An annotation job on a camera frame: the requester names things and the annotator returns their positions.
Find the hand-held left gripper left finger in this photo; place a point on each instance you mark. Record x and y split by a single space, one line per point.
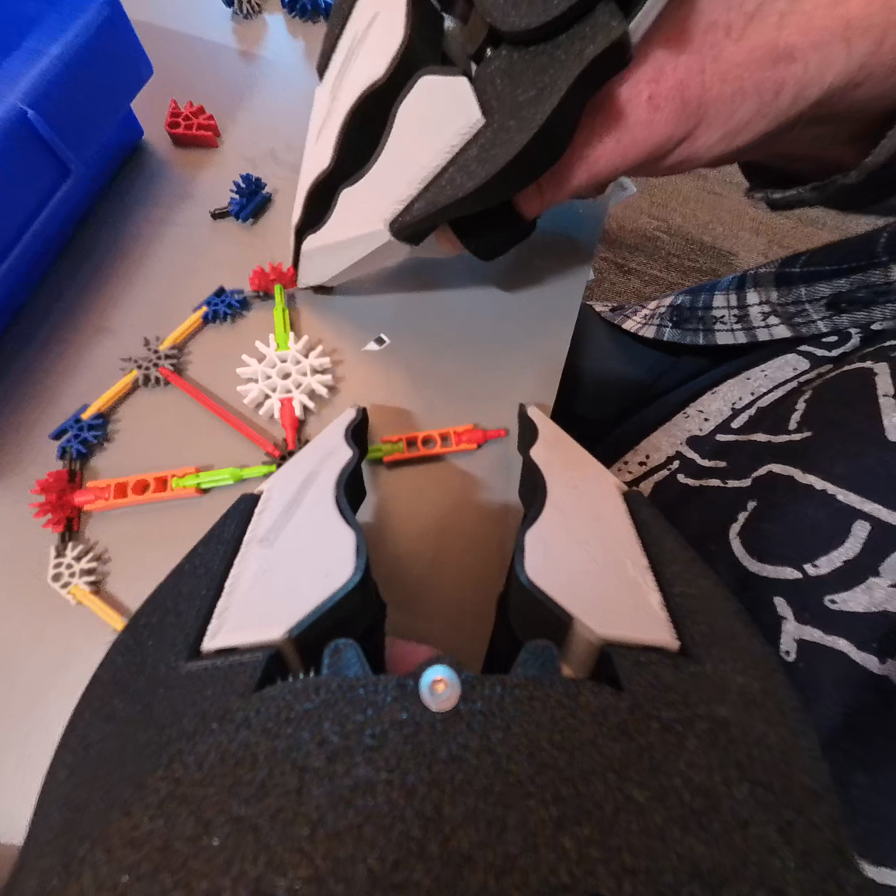
287 553

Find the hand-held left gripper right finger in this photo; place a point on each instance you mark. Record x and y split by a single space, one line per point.
595 560

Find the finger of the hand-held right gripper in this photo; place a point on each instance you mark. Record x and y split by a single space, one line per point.
350 70
420 140

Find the long red toy rod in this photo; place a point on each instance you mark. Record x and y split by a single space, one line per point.
220 413

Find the colourful toy rod wheel assembly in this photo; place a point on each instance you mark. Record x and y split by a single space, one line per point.
140 486

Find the small red gear connector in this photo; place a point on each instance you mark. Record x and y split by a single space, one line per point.
273 278

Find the green toy rod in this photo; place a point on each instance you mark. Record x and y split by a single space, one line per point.
281 315

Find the short yellow toy rod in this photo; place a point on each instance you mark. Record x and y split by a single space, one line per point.
183 327

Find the blue toy connector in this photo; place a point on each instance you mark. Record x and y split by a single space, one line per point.
224 304

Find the blue plastic bin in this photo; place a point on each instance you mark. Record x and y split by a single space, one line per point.
63 140

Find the person's left hand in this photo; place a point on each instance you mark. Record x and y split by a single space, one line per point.
409 658

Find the person's right hand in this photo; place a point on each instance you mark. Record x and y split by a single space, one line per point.
735 84

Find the toy vehicle model with wheels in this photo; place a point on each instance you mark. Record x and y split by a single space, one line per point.
308 8

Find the white paper sheet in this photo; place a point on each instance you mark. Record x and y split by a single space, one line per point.
621 187

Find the blue connector with black rod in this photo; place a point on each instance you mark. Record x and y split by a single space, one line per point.
248 199

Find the red toy connector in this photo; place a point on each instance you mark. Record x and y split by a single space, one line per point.
192 127

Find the black printed shirt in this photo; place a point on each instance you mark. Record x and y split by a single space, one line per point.
770 525

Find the small white paper scrap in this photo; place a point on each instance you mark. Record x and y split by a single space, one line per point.
376 341

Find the plaid flannel shirt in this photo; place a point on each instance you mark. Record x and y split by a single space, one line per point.
756 308

